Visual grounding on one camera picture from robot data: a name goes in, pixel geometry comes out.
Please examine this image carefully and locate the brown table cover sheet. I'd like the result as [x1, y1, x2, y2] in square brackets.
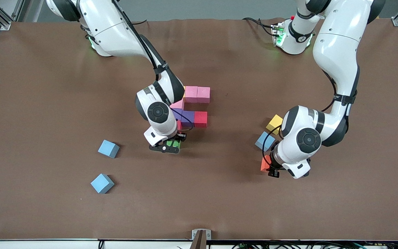
[0, 18, 398, 241]

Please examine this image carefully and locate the white table edge rail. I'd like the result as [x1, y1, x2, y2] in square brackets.
[0, 239, 398, 249]

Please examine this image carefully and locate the blue foam cube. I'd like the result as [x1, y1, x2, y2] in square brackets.
[90, 174, 115, 194]
[98, 140, 120, 159]
[255, 131, 276, 152]

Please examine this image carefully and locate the yellow foam cube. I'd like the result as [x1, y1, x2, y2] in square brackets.
[266, 114, 284, 135]

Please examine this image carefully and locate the black right arm gripper cable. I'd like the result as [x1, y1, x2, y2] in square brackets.
[114, 0, 194, 133]

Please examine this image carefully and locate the black left arm base cable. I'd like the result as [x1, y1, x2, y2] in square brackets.
[242, 17, 275, 38]

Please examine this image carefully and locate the orange foam cube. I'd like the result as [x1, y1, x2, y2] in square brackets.
[260, 155, 272, 172]

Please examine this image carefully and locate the black arm gripper cable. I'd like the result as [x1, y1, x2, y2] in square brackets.
[261, 66, 338, 161]
[114, 0, 194, 133]

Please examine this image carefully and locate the black left arm gripper cable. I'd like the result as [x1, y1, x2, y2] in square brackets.
[261, 66, 338, 161]

